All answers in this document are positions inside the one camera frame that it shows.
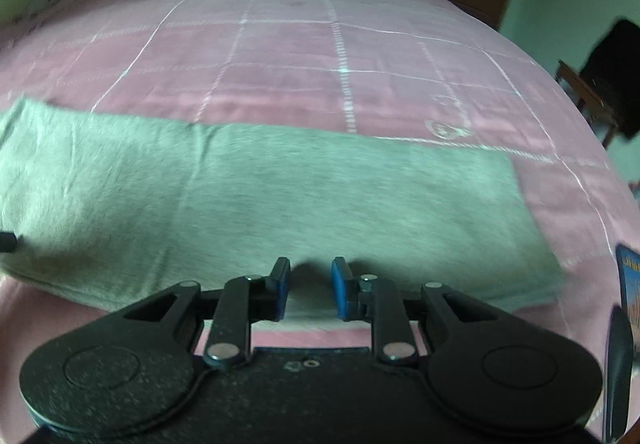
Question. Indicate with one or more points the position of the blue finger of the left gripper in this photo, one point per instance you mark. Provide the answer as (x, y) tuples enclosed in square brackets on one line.
[(8, 242)]

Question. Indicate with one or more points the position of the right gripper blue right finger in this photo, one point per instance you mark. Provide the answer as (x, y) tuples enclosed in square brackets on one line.
[(362, 298)]

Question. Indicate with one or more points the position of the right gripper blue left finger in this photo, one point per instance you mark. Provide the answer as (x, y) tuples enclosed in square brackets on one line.
[(256, 298)]

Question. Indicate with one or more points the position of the grey-green pants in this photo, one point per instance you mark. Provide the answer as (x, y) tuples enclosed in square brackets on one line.
[(110, 209)]

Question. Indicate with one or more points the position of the pink checked bedsheet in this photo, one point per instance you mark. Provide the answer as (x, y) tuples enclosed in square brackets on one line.
[(418, 71)]

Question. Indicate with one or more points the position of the blue printed card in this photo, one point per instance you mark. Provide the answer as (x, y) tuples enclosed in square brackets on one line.
[(628, 263)]

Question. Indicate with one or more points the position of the dark wooden chair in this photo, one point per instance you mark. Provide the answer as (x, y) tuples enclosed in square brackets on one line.
[(608, 83)]

